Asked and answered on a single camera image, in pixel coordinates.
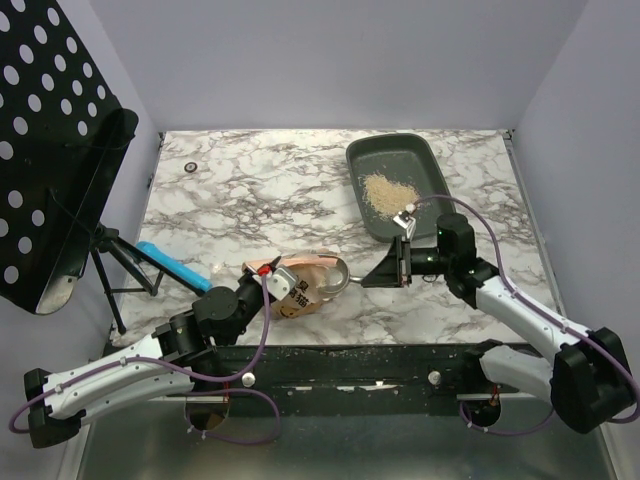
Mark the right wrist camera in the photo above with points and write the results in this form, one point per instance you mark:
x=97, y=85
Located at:
x=406, y=221

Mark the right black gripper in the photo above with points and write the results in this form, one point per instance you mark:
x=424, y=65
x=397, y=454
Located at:
x=405, y=261

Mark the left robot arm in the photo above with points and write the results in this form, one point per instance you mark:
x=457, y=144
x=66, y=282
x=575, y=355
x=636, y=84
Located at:
x=179, y=357

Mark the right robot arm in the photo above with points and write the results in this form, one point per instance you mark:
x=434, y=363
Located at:
x=582, y=374

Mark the dark grey litter tray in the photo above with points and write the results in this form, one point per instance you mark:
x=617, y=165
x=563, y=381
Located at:
x=393, y=170

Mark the black perforated music stand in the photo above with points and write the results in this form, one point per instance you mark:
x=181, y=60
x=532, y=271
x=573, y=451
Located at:
x=70, y=140

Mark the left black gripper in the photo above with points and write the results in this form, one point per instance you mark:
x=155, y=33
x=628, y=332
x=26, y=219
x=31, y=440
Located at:
x=248, y=278

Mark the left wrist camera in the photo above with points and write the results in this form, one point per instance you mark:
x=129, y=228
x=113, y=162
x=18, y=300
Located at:
x=280, y=281

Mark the blue plastic handle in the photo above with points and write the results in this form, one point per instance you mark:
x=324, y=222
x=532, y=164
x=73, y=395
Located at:
x=179, y=271

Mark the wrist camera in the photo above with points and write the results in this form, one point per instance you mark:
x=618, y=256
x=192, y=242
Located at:
x=280, y=281
x=406, y=221

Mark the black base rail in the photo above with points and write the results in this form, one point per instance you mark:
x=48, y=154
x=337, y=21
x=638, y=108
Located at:
x=358, y=380

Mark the pink cat litter bag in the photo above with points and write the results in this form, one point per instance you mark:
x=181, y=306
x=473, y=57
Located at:
x=304, y=299

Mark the silver metal scoop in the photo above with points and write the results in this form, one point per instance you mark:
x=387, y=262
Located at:
x=336, y=279

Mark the beige litter pile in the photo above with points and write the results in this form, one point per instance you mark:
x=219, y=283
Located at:
x=387, y=197

